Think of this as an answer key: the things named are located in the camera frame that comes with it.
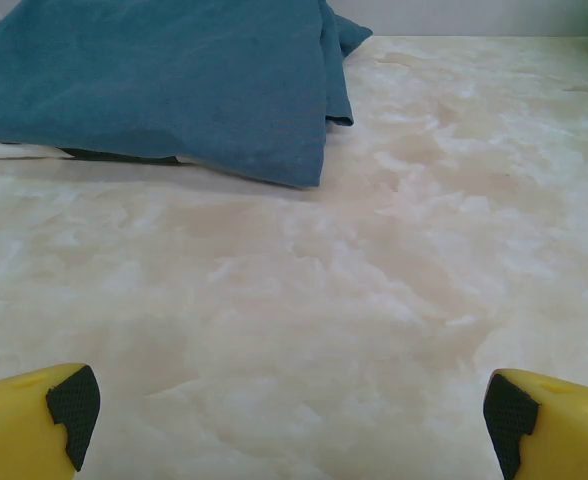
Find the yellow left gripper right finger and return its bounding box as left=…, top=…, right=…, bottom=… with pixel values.
left=482, top=368, right=588, bottom=480

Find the teal folded t-shirt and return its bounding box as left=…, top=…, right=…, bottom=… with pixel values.
left=0, top=0, right=374, bottom=191

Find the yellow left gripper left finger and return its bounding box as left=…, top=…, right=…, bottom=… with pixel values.
left=0, top=362, right=102, bottom=480

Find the white folded cloth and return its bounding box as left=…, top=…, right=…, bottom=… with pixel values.
left=0, top=137, right=195, bottom=165

